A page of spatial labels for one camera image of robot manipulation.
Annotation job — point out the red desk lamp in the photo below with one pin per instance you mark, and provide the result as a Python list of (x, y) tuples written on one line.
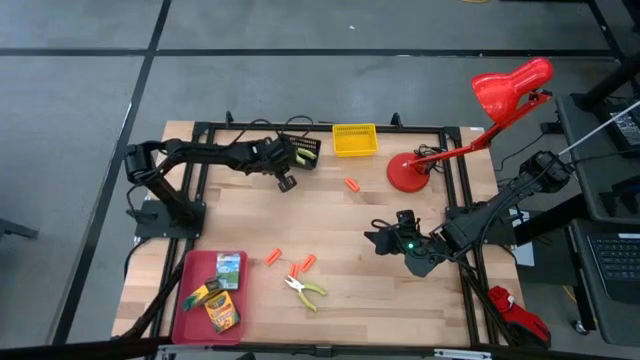
[(505, 90)]

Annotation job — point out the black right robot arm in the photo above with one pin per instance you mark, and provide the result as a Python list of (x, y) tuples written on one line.
[(500, 205)]

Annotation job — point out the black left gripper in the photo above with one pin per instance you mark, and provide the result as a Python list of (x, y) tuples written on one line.
[(272, 155)]

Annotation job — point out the black mesh basket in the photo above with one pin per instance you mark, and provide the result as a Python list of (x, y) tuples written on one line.
[(312, 142)]

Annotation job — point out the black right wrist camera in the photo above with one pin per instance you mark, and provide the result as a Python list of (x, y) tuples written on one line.
[(406, 220)]

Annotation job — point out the grey metal furniture leg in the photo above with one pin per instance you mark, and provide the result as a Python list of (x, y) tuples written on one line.
[(15, 229)]

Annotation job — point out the yellow green crayon box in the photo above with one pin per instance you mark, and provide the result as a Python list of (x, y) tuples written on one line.
[(197, 299)]

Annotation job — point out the black aluminium table frame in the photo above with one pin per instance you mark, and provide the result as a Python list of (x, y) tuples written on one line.
[(415, 128)]

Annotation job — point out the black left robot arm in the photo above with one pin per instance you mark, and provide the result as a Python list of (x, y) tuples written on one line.
[(210, 152)]

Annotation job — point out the silver metal rod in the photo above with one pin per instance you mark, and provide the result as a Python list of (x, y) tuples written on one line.
[(600, 128)]

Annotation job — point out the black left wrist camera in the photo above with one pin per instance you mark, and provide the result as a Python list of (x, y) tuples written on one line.
[(287, 183)]

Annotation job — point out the pink plastic tray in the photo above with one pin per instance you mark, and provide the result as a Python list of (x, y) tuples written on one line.
[(197, 325)]

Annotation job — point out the black equipment cart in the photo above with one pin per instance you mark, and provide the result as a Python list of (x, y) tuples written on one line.
[(595, 200)]

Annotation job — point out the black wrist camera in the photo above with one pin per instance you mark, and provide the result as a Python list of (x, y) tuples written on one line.
[(406, 220), (287, 183)]

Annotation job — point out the cart caster wheel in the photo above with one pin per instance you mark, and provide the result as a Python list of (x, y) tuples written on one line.
[(581, 327)]

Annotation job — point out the Crayola washable crayons box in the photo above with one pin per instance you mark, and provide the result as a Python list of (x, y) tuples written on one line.
[(228, 270)]

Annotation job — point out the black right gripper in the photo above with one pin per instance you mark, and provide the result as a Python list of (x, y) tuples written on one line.
[(422, 244)]

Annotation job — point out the yellow orange Crayola crayon box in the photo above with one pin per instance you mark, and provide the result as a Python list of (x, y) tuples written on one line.
[(222, 312)]

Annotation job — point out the yellow mesh basket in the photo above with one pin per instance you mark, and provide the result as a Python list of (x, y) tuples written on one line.
[(355, 140)]

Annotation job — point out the black laptop keyboard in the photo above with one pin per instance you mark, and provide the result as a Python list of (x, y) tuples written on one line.
[(617, 260)]

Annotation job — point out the white paper sheet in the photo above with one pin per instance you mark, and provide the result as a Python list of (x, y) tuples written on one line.
[(526, 256)]

